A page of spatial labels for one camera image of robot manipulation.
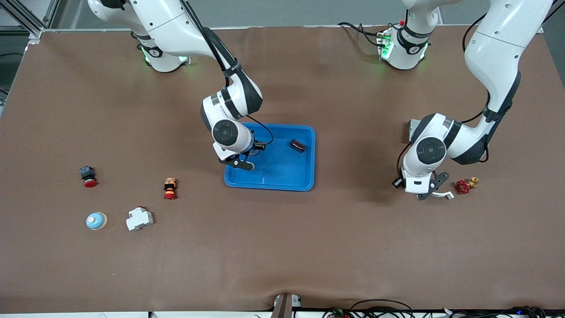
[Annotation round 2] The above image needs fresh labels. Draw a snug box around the aluminium profile frame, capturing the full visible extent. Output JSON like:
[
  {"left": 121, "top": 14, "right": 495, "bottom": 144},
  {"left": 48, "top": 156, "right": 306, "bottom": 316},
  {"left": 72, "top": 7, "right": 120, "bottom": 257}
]
[{"left": 0, "top": 0, "right": 60, "bottom": 45}]

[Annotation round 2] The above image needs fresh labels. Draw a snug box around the white circuit breaker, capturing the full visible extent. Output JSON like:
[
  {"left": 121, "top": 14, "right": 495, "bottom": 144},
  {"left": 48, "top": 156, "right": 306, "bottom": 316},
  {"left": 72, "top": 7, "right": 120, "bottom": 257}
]
[{"left": 126, "top": 207, "right": 154, "bottom": 231}]

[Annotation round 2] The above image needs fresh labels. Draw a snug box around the metal table edge clamp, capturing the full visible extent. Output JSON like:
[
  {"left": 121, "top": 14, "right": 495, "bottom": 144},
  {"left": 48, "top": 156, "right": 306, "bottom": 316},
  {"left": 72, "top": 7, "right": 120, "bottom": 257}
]
[{"left": 273, "top": 293, "right": 303, "bottom": 318}]

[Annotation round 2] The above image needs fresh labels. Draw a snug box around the black cable bundle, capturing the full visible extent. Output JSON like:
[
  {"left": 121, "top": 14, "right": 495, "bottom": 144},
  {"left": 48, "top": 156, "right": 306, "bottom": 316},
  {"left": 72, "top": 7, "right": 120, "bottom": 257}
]
[{"left": 441, "top": 306, "right": 550, "bottom": 318}]

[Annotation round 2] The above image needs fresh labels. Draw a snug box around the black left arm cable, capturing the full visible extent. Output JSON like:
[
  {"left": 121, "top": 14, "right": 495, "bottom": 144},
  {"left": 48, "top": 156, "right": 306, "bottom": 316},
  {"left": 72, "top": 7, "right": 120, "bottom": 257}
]
[{"left": 395, "top": 12, "right": 491, "bottom": 179}]

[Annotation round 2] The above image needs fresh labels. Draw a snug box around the red push button black base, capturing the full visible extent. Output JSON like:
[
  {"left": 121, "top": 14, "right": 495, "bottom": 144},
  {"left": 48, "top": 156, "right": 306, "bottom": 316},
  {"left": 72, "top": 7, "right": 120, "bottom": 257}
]
[{"left": 79, "top": 166, "right": 98, "bottom": 188}]

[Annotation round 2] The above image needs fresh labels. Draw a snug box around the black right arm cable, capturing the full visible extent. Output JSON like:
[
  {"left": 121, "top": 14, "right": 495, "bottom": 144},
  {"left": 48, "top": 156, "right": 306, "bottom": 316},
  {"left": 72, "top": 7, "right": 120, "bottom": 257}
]
[{"left": 179, "top": 0, "right": 275, "bottom": 146}]

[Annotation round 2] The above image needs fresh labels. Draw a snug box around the blue plastic tray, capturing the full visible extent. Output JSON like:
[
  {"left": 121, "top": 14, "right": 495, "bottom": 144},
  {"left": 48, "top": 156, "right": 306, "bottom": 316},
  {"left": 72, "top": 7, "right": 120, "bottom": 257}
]
[{"left": 224, "top": 122, "right": 316, "bottom": 192}]

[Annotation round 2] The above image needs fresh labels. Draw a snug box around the black looped cable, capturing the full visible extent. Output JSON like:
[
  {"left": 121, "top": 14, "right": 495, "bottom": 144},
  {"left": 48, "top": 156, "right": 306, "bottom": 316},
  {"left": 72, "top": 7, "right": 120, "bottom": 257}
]
[{"left": 351, "top": 299, "right": 414, "bottom": 318}]

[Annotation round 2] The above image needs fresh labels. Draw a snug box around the red handle brass valve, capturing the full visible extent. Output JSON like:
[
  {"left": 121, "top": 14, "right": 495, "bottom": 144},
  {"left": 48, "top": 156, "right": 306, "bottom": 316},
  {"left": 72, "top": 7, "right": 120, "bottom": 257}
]
[{"left": 456, "top": 177, "right": 480, "bottom": 195}]

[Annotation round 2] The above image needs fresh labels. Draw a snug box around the black cable at arm base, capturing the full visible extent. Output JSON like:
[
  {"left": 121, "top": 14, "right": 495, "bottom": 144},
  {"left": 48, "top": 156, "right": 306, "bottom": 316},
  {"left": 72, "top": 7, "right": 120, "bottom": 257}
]
[{"left": 338, "top": 21, "right": 382, "bottom": 47}]

